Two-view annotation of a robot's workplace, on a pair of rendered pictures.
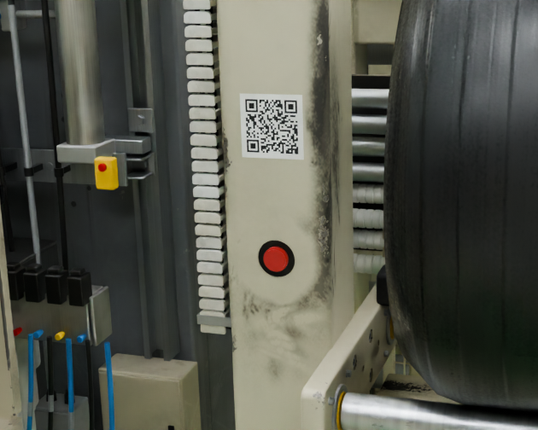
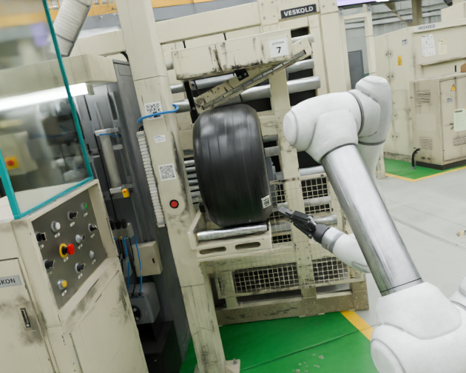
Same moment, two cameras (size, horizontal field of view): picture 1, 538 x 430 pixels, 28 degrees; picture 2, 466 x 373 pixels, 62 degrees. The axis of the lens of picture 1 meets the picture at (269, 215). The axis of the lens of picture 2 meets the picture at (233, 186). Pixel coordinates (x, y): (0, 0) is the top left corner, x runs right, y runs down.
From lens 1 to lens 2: 0.65 m
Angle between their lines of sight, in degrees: 13
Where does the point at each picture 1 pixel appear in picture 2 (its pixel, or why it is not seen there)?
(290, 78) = (169, 160)
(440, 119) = (206, 160)
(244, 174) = (162, 185)
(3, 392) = (112, 250)
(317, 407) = (191, 234)
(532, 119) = (225, 157)
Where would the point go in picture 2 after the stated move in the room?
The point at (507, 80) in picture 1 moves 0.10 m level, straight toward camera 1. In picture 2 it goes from (218, 150) to (218, 153)
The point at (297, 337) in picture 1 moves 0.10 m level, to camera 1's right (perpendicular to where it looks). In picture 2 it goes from (183, 222) to (203, 217)
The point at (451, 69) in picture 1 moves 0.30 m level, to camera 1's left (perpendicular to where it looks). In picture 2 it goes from (206, 150) to (134, 165)
